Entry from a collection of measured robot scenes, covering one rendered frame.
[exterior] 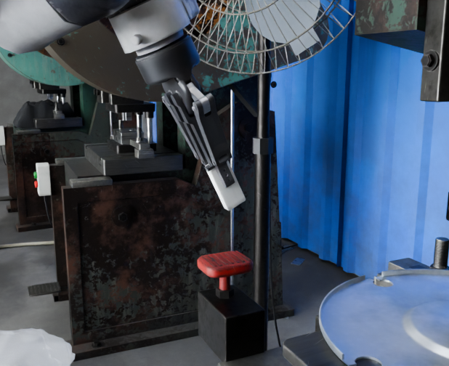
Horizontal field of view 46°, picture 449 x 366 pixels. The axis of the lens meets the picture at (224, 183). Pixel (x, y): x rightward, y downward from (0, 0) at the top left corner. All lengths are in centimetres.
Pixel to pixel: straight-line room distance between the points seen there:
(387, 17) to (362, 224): 209
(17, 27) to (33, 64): 276
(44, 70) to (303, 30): 235
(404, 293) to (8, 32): 51
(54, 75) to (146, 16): 277
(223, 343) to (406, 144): 177
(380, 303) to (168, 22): 39
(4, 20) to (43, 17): 4
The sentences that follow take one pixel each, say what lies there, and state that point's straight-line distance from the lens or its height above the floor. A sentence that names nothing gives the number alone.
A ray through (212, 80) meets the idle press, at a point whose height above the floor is 98.
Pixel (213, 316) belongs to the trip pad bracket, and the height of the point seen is 69.
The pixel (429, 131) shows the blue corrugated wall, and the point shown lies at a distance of 227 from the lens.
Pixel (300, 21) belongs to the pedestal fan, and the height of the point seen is 112.
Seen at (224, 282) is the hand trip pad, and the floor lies 73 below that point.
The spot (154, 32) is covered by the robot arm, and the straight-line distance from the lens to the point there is 63.
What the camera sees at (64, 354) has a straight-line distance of 185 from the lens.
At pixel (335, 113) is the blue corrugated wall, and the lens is 274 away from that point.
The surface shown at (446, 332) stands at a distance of 54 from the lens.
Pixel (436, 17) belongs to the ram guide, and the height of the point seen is 107.
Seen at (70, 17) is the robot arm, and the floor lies 107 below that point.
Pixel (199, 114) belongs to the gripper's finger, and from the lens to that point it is 63.
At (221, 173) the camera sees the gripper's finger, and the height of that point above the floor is 89.
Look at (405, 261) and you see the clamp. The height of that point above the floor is 75.
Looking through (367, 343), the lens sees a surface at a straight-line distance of 51.
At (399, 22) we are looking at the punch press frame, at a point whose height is 107.
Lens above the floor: 102
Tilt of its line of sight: 12 degrees down
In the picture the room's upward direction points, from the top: straight up
